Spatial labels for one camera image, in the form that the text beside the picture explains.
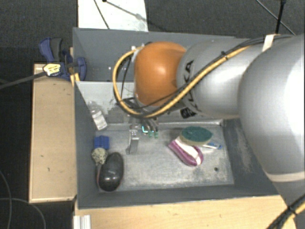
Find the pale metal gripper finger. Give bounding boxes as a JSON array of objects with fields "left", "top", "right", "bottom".
[
  {"left": 125, "top": 130, "right": 132, "bottom": 156},
  {"left": 130, "top": 129, "right": 140, "bottom": 154}
]

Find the blue toy block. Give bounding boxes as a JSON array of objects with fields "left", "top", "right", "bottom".
[{"left": 93, "top": 135, "right": 111, "bottom": 150}]

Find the speckled beige ball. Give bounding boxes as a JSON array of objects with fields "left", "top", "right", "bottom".
[{"left": 91, "top": 147, "right": 108, "bottom": 166}]

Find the grey metal bin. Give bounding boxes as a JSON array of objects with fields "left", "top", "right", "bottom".
[{"left": 72, "top": 27, "right": 285, "bottom": 209}]

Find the black computer mouse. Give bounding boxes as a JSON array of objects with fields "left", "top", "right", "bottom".
[{"left": 97, "top": 152, "right": 125, "bottom": 193}]

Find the clear plastic bottle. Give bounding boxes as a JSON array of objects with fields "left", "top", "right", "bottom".
[{"left": 87, "top": 100, "right": 108, "bottom": 131}]

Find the purple and white striped cloth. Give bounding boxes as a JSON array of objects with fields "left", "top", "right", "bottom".
[{"left": 167, "top": 138, "right": 204, "bottom": 167}]

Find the green and yellow sponge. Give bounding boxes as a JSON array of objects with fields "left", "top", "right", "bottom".
[{"left": 179, "top": 125, "right": 214, "bottom": 147}]

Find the small white and blue tube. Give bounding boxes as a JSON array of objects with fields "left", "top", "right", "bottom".
[{"left": 202, "top": 142, "right": 223, "bottom": 150}]

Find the pale wood board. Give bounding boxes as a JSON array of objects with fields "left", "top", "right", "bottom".
[{"left": 28, "top": 63, "right": 78, "bottom": 204}]

